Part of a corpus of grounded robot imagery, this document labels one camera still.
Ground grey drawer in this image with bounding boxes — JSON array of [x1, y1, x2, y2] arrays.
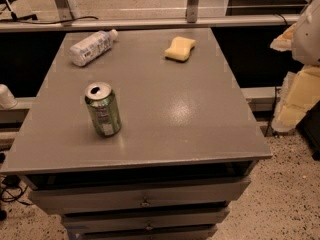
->
[[68, 224, 217, 240], [29, 176, 251, 214], [63, 206, 229, 233]]

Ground grey drawer cabinet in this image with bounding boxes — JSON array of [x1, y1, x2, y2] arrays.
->
[[0, 27, 274, 240]]

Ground green soda can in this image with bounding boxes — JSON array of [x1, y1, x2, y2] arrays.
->
[[85, 82, 122, 137]]

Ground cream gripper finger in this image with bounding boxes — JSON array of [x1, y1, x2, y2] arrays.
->
[[270, 24, 296, 52], [271, 65, 320, 133]]

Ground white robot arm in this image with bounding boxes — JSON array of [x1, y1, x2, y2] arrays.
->
[[270, 0, 320, 133]]

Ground black floor cables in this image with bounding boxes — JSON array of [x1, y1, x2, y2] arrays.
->
[[0, 175, 33, 207]]

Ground top grey drawer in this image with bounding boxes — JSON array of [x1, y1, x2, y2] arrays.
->
[[29, 176, 251, 214]]

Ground metal frame rail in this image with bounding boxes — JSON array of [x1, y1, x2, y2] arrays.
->
[[0, 14, 300, 33]]

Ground bottom grey drawer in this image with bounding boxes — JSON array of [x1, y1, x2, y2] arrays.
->
[[68, 224, 217, 240]]

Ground black cable on rail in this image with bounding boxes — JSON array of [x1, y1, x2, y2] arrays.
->
[[0, 15, 99, 26]]

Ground yellow sponge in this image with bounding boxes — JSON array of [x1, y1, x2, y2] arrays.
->
[[164, 36, 196, 62]]

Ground middle grey drawer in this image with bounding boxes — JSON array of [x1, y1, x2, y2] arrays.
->
[[63, 206, 229, 233]]

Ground clear plastic water bottle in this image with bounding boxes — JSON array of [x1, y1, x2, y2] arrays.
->
[[69, 29, 118, 67]]

